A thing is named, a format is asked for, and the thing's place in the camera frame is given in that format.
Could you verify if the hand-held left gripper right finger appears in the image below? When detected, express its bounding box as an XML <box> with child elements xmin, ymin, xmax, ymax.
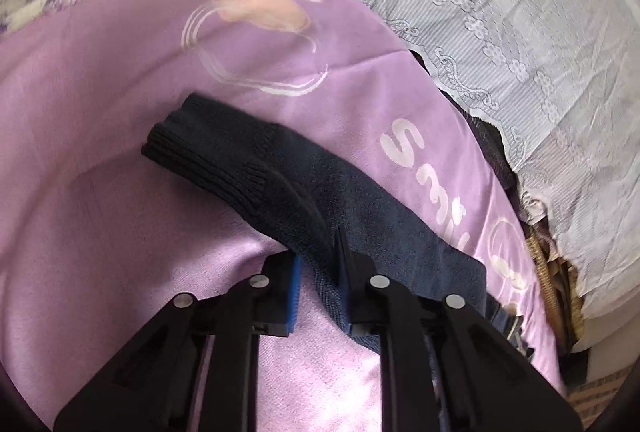
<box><xmin>335</xmin><ymin>227</ymin><xmax>583</xmax><ymax>432</ymax></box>

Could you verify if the navy knit sweater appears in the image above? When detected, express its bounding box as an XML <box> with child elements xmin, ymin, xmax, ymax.
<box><xmin>141</xmin><ymin>92</ymin><xmax>536</xmax><ymax>355</ymax></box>

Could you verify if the white lace cloth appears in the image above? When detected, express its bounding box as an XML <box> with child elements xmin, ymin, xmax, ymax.
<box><xmin>267</xmin><ymin>0</ymin><xmax>640</xmax><ymax>323</ymax></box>

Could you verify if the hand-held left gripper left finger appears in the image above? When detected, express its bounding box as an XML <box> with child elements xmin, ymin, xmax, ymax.
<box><xmin>52</xmin><ymin>255</ymin><xmax>303</xmax><ymax>432</ymax></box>

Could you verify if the dark cloth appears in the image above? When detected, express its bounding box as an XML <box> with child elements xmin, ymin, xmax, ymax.
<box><xmin>410</xmin><ymin>47</ymin><xmax>521</xmax><ymax>193</ymax></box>

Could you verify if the purple printed blanket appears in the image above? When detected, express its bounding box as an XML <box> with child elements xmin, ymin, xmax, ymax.
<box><xmin>0</xmin><ymin>0</ymin><xmax>568</xmax><ymax>432</ymax></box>

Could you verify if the brown woven mat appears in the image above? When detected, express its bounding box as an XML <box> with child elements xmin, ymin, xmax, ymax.
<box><xmin>525</xmin><ymin>222</ymin><xmax>586</xmax><ymax>348</ymax></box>

